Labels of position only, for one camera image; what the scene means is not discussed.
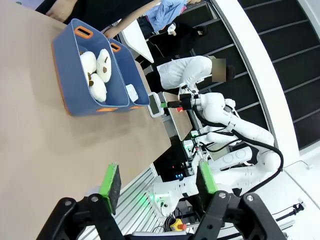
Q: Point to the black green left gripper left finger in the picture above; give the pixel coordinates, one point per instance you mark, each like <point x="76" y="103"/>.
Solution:
<point x="110" y="190"/>

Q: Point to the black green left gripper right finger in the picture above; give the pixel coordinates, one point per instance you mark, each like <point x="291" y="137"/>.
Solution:
<point x="206" y="180"/>

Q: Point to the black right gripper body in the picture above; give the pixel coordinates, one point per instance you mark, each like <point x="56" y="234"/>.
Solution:
<point x="186" y="101"/>

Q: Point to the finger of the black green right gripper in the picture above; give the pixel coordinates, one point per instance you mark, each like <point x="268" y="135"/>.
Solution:
<point x="172" y="104"/>

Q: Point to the white plush toy brown spots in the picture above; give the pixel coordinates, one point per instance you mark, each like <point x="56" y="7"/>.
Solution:
<point x="104" y="65"/>
<point x="98" y="87"/>
<point x="88" y="63"/>

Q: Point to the person's left forearm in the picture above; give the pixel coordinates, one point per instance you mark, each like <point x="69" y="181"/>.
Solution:
<point x="132" y="17"/>

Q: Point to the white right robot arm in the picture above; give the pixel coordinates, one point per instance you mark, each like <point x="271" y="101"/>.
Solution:
<point x="250" y="132"/>

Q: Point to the person's right forearm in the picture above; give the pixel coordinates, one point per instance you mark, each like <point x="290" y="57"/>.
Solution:
<point x="68" y="4"/>

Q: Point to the person's left hand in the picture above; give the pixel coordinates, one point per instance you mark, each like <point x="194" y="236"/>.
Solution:
<point x="110" y="32"/>

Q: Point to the person's right hand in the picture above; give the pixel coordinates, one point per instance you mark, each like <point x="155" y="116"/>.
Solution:
<point x="55" y="13"/>

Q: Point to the brown side table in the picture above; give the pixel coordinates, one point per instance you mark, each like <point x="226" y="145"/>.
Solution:
<point x="178" y="118"/>

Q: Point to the person in white clothes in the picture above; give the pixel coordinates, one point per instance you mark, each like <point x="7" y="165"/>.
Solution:
<point x="185" y="72"/>

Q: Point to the black control cabinet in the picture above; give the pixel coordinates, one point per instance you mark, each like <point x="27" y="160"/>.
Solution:
<point x="175" y="162"/>

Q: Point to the yellow red emergency stop button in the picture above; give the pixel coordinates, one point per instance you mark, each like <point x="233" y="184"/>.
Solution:
<point x="178" y="225"/>

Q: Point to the person in black clothes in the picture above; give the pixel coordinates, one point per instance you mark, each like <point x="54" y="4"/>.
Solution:
<point x="185" y="40"/>

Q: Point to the large white table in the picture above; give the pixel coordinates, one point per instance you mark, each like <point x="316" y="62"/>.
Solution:
<point x="138" y="42"/>

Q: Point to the person in blue shirt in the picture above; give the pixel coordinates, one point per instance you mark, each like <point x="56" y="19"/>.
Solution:
<point x="165" y="12"/>

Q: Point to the person in black t-shirt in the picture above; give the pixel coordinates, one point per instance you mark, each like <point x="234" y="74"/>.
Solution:
<point x="100" y="10"/>

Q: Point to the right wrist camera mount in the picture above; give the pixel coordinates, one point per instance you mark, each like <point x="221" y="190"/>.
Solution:
<point x="186" y="88"/>

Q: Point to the aluminium table frame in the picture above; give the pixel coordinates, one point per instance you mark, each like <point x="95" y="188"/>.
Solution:
<point x="140" y="200"/>

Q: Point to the small camera on stand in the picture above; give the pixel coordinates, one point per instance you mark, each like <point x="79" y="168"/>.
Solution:
<point x="298" y="207"/>

